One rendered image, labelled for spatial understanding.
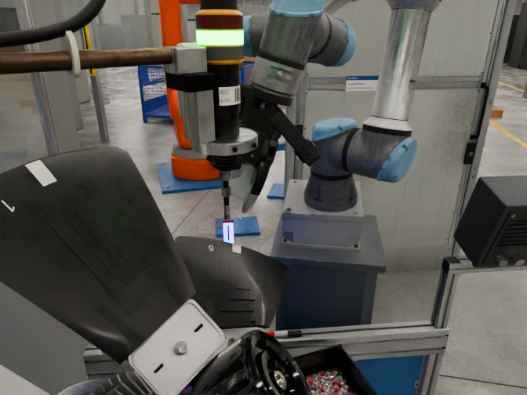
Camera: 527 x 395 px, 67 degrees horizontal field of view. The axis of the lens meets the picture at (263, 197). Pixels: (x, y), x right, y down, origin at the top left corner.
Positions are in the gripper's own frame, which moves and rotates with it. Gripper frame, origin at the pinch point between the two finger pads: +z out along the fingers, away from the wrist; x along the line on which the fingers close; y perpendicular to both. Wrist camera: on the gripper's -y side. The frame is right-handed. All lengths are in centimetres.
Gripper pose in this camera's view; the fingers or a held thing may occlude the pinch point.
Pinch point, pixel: (249, 206)
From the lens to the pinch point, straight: 69.7
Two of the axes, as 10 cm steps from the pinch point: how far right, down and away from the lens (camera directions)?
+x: 0.8, 3.9, -9.2
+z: -2.9, 8.9, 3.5
